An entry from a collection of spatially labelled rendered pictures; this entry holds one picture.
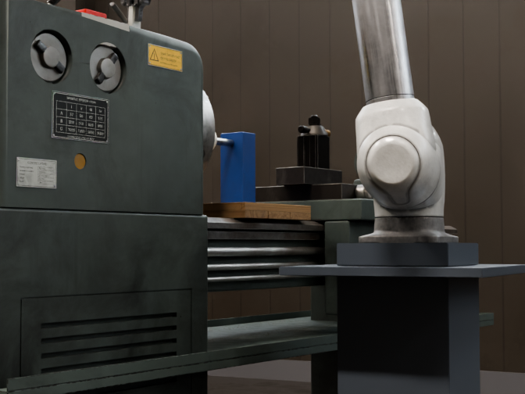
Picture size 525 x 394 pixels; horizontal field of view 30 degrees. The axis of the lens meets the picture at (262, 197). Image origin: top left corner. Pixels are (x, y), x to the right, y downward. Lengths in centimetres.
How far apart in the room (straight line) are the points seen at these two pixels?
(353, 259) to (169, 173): 44
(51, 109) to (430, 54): 395
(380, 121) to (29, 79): 68
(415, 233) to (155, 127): 60
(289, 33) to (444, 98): 106
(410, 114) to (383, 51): 14
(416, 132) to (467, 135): 358
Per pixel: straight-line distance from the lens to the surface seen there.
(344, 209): 274
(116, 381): 198
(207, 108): 243
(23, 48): 189
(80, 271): 195
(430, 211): 217
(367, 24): 204
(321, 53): 589
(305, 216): 270
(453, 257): 211
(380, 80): 201
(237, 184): 271
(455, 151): 554
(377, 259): 212
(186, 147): 219
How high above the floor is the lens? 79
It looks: 3 degrees up
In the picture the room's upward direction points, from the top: straight up
